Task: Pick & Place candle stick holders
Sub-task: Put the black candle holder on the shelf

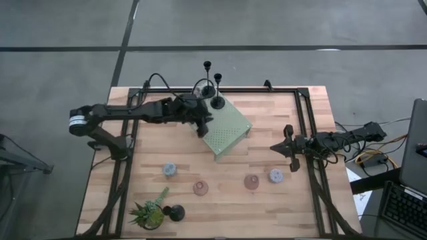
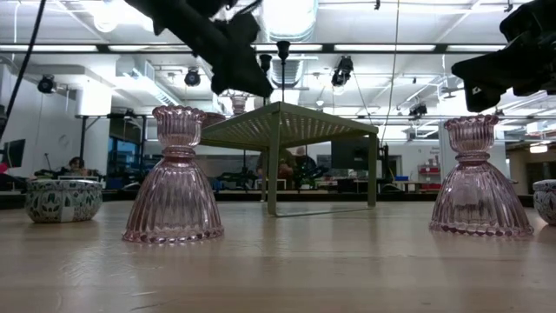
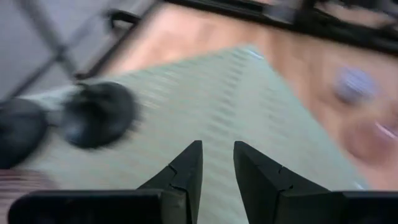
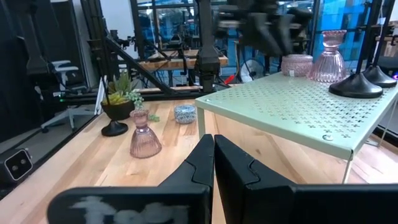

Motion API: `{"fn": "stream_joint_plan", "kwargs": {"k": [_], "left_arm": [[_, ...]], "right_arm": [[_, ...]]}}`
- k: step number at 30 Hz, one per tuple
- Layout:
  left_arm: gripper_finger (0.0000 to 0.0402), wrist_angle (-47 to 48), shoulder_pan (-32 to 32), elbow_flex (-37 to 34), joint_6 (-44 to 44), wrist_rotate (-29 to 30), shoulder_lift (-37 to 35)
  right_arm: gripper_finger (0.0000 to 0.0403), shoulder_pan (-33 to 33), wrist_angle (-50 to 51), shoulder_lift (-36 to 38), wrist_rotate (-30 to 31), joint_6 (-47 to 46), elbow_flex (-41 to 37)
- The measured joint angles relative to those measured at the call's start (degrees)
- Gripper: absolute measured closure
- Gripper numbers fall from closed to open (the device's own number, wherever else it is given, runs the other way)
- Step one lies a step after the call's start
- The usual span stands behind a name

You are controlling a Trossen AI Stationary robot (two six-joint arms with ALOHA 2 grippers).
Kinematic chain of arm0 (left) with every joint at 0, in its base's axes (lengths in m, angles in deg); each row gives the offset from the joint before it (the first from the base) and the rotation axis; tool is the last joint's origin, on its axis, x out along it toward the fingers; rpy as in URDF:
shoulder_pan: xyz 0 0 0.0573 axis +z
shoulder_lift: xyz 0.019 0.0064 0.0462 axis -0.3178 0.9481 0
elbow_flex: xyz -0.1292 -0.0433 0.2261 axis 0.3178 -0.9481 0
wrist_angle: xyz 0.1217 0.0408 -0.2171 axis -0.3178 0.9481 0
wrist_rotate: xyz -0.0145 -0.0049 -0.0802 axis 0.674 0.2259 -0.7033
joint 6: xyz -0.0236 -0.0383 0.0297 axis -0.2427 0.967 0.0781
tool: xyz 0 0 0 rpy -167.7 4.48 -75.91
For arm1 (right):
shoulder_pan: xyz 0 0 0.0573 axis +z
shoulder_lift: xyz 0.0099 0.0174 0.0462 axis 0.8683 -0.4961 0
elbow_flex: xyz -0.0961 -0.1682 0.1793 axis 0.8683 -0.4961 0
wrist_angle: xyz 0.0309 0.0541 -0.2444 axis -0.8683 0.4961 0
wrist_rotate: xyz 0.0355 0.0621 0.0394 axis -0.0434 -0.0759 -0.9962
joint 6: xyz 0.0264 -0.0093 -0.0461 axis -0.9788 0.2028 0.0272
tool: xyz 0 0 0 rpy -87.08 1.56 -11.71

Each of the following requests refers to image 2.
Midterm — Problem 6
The dark background monitor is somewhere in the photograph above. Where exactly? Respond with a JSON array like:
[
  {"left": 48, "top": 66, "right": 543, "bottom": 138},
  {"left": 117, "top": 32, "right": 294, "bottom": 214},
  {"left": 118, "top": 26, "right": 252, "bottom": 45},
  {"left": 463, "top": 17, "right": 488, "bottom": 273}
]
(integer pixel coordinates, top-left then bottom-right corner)
[{"left": 330, "top": 137, "right": 370, "bottom": 171}]

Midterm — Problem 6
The black table edge rail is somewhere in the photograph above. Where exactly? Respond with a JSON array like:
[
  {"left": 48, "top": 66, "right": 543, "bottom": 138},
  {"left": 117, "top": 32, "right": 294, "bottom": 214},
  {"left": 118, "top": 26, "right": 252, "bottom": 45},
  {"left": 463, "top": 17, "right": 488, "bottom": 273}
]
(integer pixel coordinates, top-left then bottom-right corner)
[{"left": 0, "top": 190, "right": 556, "bottom": 209}]

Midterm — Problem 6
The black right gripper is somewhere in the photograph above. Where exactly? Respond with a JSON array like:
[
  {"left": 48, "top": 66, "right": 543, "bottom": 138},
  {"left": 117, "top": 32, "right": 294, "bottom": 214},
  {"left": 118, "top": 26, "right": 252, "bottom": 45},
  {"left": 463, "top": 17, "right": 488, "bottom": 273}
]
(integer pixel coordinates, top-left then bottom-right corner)
[{"left": 451, "top": 0, "right": 556, "bottom": 113}]

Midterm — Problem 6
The black overhead frame beam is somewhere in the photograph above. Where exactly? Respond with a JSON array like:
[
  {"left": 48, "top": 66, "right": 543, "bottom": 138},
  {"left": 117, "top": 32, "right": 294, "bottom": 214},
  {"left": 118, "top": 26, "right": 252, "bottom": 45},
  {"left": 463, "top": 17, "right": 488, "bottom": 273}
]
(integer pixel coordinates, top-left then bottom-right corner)
[{"left": 0, "top": 42, "right": 507, "bottom": 55}]

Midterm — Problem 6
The green floral white candle tin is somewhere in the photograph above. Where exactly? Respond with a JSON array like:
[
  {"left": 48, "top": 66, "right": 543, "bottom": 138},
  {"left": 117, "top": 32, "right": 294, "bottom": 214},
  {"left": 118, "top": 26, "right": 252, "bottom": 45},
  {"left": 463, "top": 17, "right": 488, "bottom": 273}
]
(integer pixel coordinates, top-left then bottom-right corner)
[{"left": 24, "top": 178, "right": 104, "bottom": 224}]

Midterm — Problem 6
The black ceiling dome camera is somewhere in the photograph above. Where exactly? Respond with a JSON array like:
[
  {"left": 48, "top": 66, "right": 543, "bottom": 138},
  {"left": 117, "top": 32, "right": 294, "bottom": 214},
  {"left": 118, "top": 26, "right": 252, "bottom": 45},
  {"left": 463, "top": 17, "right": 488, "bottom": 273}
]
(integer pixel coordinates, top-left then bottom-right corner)
[
  {"left": 183, "top": 67, "right": 202, "bottom": 88},
  {"left": 36, "top": 74, "right": 57, "bottom": 95}
]

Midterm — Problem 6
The blue patterned white candle tin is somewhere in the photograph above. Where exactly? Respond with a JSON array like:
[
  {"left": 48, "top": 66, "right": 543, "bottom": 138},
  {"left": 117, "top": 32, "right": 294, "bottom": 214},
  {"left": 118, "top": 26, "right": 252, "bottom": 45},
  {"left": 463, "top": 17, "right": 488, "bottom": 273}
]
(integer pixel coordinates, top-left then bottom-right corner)
[{"left": 532, "top": 178, "right": 556, "bottom": 226}]

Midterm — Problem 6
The person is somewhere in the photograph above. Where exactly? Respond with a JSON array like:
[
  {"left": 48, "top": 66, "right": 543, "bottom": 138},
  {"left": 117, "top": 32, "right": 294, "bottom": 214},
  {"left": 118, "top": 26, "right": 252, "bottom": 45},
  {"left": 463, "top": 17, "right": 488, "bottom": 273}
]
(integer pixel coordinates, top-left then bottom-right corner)
[
  {"left": 64, "top": 156, "right": 89, "bottom": 178},
  {"left": 295, "top": 146, "right": 319, "bottom": 183},
  {"left": 255, "top": 147, "right": 297, "bottom": 186}
]

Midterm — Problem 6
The black ceiling spotlight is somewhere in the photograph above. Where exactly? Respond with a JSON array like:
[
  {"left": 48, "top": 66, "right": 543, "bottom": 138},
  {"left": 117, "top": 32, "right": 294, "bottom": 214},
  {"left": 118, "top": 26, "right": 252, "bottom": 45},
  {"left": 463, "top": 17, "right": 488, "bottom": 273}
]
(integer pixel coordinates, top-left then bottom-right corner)
[
  {"left": 331, "top": 55, "right": 354, "bottom": 88},
  {"left": 407, "top": 103, "right": 429, "bottom": 119}
]

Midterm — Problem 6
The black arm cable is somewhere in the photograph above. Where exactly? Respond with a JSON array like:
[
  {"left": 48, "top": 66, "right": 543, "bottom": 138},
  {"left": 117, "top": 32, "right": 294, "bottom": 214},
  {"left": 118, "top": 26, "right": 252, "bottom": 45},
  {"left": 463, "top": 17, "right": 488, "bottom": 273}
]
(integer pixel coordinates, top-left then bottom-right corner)
[{"left": 0, "top": 0, "right": 48, "bottom": 140}]

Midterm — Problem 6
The green perforated metal shelf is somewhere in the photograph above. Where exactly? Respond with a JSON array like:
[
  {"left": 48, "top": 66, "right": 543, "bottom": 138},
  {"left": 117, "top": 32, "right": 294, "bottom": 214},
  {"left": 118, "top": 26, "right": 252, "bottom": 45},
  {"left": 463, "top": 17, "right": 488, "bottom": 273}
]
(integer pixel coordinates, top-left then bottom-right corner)
[{"left": 199, "top": 101, "right": 380, "bottom": 218}]

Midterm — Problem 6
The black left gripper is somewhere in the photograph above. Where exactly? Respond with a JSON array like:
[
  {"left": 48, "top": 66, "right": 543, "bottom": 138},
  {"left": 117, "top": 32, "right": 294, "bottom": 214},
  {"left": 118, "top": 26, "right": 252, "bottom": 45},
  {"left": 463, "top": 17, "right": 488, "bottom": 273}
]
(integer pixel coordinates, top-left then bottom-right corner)
[{"left": 190, "top": 12, "right": 275, "bottom": 99}]

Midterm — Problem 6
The pink ribbed glass candle holder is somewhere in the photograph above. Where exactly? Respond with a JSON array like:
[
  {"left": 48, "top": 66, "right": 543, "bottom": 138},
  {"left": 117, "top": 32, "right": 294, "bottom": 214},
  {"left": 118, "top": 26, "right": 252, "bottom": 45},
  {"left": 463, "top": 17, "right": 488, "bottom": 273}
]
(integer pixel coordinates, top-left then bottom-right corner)
[
  {"left": 229, "top": 94, "right": 249, "bottom": 117},
  {"left": 428, "top": 113, "right": 535, "bottom": 237},
  {"left": 122, "top": 104, "right": 225, "bottom": 244}
]

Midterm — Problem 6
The dark monitor with thin bezel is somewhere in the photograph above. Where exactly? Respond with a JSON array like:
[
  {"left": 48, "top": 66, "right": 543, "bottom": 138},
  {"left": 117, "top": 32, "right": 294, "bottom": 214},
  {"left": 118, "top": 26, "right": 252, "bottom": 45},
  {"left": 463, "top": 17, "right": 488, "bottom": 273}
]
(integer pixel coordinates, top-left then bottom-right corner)
[{"left": 0, "top": 138, "right": 26, "bottom": 170}]

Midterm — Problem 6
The thin hanging cable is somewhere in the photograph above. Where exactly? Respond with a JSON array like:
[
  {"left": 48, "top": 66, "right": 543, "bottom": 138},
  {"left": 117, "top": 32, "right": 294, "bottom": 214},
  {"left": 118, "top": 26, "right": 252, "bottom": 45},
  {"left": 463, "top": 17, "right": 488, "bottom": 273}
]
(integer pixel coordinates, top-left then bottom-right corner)
[{"left": 380, "top": 0, "right": 400, "bottom": 145}]

